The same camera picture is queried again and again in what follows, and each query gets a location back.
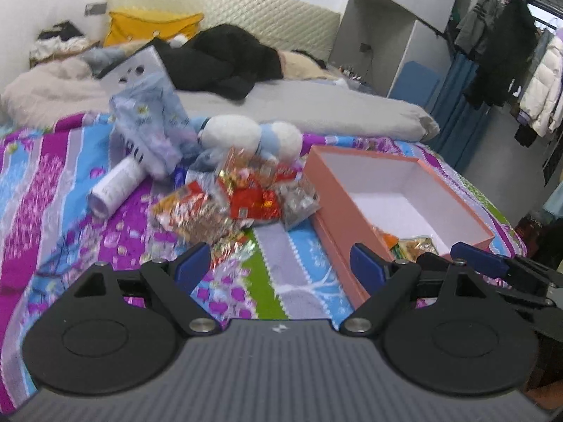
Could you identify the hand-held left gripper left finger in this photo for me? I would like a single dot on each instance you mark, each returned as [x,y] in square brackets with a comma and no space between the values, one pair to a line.
[193,266]

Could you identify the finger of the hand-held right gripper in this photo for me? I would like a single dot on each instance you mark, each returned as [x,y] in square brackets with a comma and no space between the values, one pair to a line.
[477,257]
[433,261]

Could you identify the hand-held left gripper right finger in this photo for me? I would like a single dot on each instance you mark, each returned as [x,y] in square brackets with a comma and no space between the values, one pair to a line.
[367,268]

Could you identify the pink cardboard box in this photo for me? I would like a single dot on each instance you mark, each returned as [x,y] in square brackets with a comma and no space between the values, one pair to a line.
[347,202]

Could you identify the pile of snack packets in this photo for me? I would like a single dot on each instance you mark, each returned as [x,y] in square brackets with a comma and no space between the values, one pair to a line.
[250,198]

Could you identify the small orange snack packet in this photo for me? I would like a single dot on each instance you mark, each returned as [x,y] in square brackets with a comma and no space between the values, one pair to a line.
[388,239]

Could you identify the white cylindrical bottle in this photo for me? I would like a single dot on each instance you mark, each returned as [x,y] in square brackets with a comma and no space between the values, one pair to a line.
[114,184]

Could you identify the white and blue plush toy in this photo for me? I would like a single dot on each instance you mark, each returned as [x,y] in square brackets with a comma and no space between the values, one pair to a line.
[233,134]

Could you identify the colourful printed bed sheet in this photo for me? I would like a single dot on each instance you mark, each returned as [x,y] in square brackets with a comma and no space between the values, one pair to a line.
[66,211]

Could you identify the blue curtain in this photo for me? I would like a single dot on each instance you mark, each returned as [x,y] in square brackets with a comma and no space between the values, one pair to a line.
[457,114]

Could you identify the blue floral plastic bag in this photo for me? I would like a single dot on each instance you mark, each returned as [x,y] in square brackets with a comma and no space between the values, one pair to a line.
[149,118]

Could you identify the blue board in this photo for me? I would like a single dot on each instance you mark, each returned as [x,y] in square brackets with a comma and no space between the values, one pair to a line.
[415,82]

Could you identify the white puffer jacket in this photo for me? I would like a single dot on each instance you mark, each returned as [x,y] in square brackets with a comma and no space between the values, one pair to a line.
[547,88]

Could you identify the grey paper bag with holes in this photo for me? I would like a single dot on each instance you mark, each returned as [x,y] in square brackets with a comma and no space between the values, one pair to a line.
[132,70]

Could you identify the black hanging coat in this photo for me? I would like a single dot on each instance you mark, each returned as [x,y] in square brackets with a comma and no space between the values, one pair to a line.
[506,52]

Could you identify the black jacket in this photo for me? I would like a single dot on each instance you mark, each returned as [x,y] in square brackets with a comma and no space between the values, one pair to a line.
[228,57]

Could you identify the beige fleece blanket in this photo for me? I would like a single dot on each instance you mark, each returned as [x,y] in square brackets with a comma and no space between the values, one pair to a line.
[301,65]

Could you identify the pale pink comforter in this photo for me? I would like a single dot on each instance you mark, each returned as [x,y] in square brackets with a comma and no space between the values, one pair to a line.
[48,92]

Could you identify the grey hanging hoodie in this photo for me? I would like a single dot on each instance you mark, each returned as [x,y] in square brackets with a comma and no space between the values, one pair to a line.
[477,22]

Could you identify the yellow pillow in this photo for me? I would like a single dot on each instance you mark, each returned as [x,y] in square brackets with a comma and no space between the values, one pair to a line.
[149,26]

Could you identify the grey wardrobe cabinet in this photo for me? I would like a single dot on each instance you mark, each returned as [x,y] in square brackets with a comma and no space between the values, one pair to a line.
[374,17]

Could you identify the heap of dark and white clothes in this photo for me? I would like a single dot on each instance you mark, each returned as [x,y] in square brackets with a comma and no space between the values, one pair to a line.
[59,41]

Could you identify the cream quilted headboard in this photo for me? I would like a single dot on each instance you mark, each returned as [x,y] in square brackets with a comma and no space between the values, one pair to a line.
[264,13]

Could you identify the grey wall socket plate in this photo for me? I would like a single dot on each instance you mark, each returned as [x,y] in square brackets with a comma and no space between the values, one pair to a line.
[95,9]

